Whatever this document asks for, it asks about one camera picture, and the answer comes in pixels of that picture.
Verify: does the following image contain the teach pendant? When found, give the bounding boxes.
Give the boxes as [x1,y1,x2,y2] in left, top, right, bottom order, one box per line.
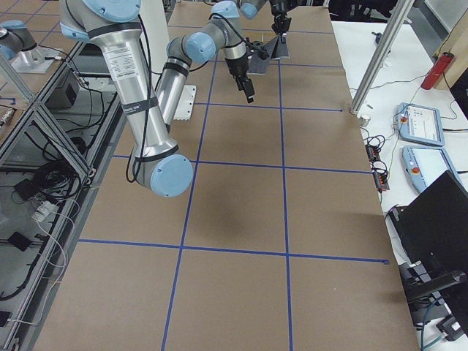
[393,102,445,146]
[402,146,461,194]

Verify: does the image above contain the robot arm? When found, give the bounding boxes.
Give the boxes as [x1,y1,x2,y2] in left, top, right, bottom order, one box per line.
[59,1,254,197]
[156,1,271,128]

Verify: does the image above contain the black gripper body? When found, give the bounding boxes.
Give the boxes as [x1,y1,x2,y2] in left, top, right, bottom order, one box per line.
[269,0,298,21]
[224,54,249,78]

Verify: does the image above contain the aluminium frame post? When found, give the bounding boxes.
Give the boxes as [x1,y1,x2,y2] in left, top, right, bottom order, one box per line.
[350,0,415,115]

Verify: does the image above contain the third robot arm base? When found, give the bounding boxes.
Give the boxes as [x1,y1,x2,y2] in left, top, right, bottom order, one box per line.
[1,20,52,74]

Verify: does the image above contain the grey blue microfibre towel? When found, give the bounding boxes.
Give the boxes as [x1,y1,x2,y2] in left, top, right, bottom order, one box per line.
[248,34,290,75]

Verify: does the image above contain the upper teach pendant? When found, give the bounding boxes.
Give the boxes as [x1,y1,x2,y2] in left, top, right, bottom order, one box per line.
[393,102,445,146]

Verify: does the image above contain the lower teach pendant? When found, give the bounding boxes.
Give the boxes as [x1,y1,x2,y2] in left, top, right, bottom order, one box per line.
[402,146,461,194]

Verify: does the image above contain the black monitor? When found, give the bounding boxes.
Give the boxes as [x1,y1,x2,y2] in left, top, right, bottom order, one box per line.
[387,169,468,304]

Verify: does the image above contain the red cylinder bottle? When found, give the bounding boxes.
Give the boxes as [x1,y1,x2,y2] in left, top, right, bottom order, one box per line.
[420,52,455,90]

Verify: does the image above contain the grey control box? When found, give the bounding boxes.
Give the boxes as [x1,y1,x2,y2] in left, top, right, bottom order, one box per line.
[45,69,80,109]

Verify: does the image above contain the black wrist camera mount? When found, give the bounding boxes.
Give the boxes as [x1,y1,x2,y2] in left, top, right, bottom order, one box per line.
[244,37,270,60]

